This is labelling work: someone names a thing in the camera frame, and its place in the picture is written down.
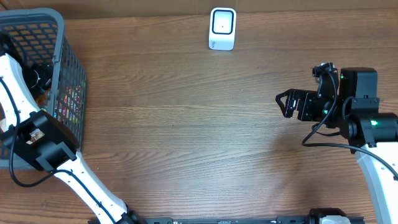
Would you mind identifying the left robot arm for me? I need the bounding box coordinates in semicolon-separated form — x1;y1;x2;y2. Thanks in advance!
1;34;145;223

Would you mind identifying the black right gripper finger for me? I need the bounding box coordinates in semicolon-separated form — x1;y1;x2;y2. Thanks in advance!
275;93;294;118
275;88;295;98

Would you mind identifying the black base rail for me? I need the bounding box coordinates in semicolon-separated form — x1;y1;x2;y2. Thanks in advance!
88;207;366;224

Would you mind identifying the grey plastic shopping basket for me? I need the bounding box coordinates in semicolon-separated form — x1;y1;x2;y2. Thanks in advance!
1;8;87;169

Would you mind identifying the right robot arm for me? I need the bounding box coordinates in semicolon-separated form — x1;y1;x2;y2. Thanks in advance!
275;63;397;223

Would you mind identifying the green Haribo gummy bag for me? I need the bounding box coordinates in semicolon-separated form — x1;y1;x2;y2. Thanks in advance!
35;90;51;111

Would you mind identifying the white barcode scanner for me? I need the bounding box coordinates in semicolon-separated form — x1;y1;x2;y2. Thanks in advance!
208;7;236;51

